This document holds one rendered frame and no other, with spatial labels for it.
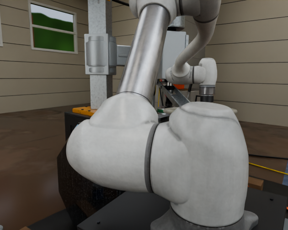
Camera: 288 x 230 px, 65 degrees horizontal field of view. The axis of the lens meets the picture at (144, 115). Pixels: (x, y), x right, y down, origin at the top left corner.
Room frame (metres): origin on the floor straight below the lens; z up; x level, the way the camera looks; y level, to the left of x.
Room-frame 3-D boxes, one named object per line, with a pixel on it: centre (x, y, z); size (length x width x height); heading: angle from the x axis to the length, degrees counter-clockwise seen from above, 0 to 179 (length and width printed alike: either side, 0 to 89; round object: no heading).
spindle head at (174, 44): (2.23, -0.22, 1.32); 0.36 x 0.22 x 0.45; 12
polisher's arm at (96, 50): (2.58, 0.30, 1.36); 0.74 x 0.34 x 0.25; 119
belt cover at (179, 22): (2.50, -0.16, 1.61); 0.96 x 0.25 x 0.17; 12
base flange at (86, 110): (2.49, 0.47, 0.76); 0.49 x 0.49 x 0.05; 49
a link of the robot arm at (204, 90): (1.30, -0.36, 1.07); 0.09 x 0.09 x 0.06
